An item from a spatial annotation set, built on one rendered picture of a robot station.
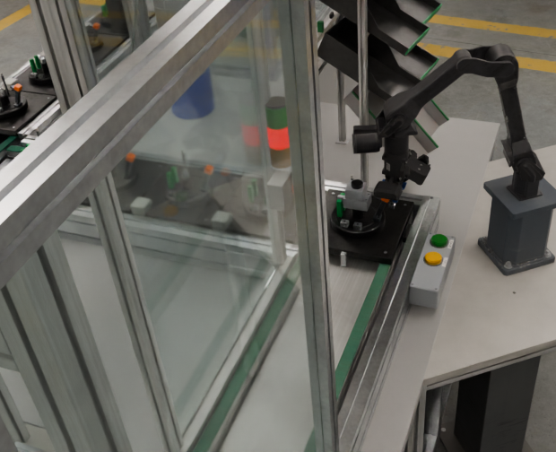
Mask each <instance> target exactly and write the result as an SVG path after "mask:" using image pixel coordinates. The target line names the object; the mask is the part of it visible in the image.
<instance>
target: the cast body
mask: <svg viewBox="0 0 556 452"><path fill-rule="evenodd" d="M338 199H342V200H343V208H349V209H354V210H360V211H366V212H367V211H368V209H369V206H370V204H371V193H370V192H367V182H362V181H361V180H359V179H355V180H350V181H349V183H348V185H347V187H346V189H345V196H342V195H338V197H337V200H338Z"/></svg>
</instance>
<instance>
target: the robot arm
mask: <svg viewBox="0 0 556 452"><path fill-rule="evenodd" d="M518 71H519V64H518V61H517V59H516V57H515V55H514V53H513V51H512V49H511V48H510V46H509V45H507V44H504V43H499V44H495V45H493V46H479V47H475V48H461V49H458V50H457V51H456V52H455V53H454V55H453V56H452V57H451V58H449V59H448V60H447V61H446V62H444V63H443V64H442V65H440V66H439V67H438V68H437V69H435V70H434V71H433V72H432V73H430V74H429V75H428V76H426V77H425V78H424V79H423V80H421V81H420V82H419V83H418V84H416V85H415V86H414V87H412V88H411V89H410V90H408V91H401V92H399V93H397V94H396V95H395V96H393V97H391V98H389V99H388V100H387V101H386V102H385V104H384V108H383V109H382V111H381V112H380V113H379V114H378V116H377V117H376V118H375V121H376V124H375V125H369V126H353V134H352V147H353V154H357V153H371V152H380V148H382V138H383V137H385V149H384V153H383V155H382V160H383V161H384V168H383V169H382V174H384V175H385V177H386V179H383V180H382V181H379V182H378V183H377V185H376V187H375V189H374V196H375V197H378V198H385V199H390V200H392V201H393V202H394V203H397V202H398V200H399V198H400V196H401V194H402V192H403V190H404V189H405V186H406V184H407V183H406V182H405V181H407V180H408V179H410V180H411V181H413V182H415V183H416V184H417V185H422V184H423V182H424V180H425V178H426V177H427V176H428V174H429V172H430V164H429V156H427V155H425V154H423V155H422V156H420V157H418V159H417V153H416V152H415V151H414V150H411V149H409V135H417V134H418V132H417V128H416V125H415V124H413V123H412V122H413V121H414V120H415V119H416V118H417V116H418V114H419V112H420V111H421V109H422V108H423V106H424V105H425V104H427V103H428V102H429V101H430V100H432V99H433V98H434V97H436V96H437V95H438V94H440V93H441V92H442V91H444V90H445V89H446V88H447V87H448V86H449V85H450V84H452V83H453V82H454V81H456V80H457V79H458V78H460V77H461V76H462V75H463V74H477V75H480V76H484V77H494V79H495V81H496V83H497V85H498V89H499V94H500V101H501V106H502V111H503V115H504V118H505V123H506V128H507V133H508V136H507V139H505V140H501V142H502V145H503V153H504V156H505V158H506V160H507V163H508V166H509V167H511V166H512V169H513V170H514V173H513V179H512V184H511V185H507V189H508V190H509V191H510V192H511V193H512V194H513V195H514V196H515V197H516V198H517V200H519V201H524V200H526V199H530V198H534V197H538V196H542V195H543V192H542V191H541V190H540V189H539V188H538V187H539V182H540V180H542V179H543V176H544V175H545V172H544V170H543V167H542V165H541V163H540V161H539V159H538V157H537V155H536V153H535V152H533V150H532V148H531V146H530V143H529V142H528V140H527V138H526V131H525V127H524V121H523V117H522V111H521V108H520V103H519V98H518V93H517V81H518Z"/></svg>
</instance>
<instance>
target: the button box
mask: <svg viewBox="0 0 556 452"><path fill-rule="evenodd" d="M436 234H438V233H432V232H429V233H428V235H427V238H426V240H425V243H424V245H423V248H422V251H421V255H420V257H419V260H418V263H417V266H416V267H415V270H414V273H413V278H412V280H411V282H410V285H409V303H410V304H414V305H419V306H423V307H428V308H433V309H437V308H438V305H439V301H440V298H441V294H442V292H443V289H444V286H445V283H446V279H447V275H448V272H449V268H450V266H451V263H452V260H453V256H454V254H455V244H456V237H454V236H448V235H445V236H446V237H447V244H446V246H444V247H436V246H434V245H432V243H431V237H432V236H433V235H436ZM432 251H434V252H438V253H440V254H441V256H442V259H441V262H440V263H439V264H437V265H430V264H428V263H426V261H425V255H426V254H427V253H429V252H432Z"/></svg>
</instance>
